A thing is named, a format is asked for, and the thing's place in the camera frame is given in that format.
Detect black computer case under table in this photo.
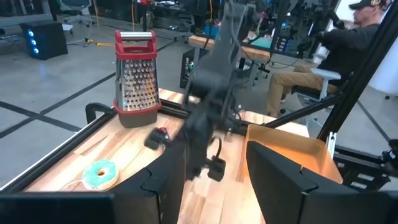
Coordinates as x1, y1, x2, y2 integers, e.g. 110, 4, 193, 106
179, 48, 209, 90

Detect black computer tower blue lights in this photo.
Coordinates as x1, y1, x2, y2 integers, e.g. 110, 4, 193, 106
19, 21, 68, 60

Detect white office chair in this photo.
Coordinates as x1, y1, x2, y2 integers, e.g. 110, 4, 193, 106
290, 67, 343, 103

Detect blue plastic bin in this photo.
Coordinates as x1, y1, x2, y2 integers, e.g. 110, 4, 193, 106
203, 23, 221, 40

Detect orange plastic tray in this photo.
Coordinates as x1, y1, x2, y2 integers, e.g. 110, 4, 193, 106
244, 123, 344, 184

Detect person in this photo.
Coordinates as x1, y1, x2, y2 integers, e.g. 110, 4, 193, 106
266, 0, 393, 118

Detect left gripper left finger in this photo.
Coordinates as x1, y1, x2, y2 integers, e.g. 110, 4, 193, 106
108, 139, 188, 224

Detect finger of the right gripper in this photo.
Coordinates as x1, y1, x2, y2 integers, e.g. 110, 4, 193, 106
144, 127, 170, 151
206, 157, 226, 183

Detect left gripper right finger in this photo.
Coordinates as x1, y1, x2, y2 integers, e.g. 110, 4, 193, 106
247, 141, 318, 224

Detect red metal box grater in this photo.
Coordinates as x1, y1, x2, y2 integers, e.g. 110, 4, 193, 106
113, 29, 162, 129

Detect yellow floor cable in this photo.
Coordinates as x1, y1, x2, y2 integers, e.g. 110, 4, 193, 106
85, 37, 116, 48

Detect blue frosted donut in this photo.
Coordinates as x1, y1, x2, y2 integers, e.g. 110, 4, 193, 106
81, 159, 121, 191

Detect black frame clamp hook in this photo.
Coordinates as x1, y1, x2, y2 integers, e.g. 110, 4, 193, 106
85, 102, 116, 124

